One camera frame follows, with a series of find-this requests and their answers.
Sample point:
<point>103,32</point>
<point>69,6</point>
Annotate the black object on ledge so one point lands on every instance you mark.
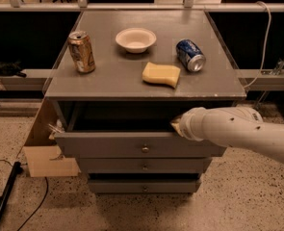
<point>11,69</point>

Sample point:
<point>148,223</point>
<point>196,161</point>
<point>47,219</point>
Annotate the gold soda can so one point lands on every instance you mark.
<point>81,52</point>

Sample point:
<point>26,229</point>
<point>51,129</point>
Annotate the metal railing frame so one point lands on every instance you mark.
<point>85,5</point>

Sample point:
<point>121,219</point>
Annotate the yellow sponge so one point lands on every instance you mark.
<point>161,74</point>

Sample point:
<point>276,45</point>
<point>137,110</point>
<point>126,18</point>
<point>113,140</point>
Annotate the grey top drawer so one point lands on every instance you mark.
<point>120,133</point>

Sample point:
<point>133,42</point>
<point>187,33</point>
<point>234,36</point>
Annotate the black floor bar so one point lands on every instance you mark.
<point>4,197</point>

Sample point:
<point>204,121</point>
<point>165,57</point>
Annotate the grey drawer cabinet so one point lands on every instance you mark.
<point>117,80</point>

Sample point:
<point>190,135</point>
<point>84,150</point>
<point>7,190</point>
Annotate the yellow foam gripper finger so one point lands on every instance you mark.
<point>175,123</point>

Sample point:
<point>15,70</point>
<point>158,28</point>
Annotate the white paper bowl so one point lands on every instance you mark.
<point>135,40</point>

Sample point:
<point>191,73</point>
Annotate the crumpled trash in box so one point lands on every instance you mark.
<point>55,128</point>

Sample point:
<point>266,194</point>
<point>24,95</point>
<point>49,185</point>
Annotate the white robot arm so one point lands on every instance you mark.
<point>239,127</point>

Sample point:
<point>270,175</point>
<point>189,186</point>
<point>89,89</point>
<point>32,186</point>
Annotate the cardboard side box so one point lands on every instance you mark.
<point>44,157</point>

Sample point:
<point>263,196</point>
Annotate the grey middle drawer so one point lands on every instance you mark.
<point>144,165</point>

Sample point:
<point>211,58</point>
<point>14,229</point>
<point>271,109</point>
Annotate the blue soda can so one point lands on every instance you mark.
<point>190,55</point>

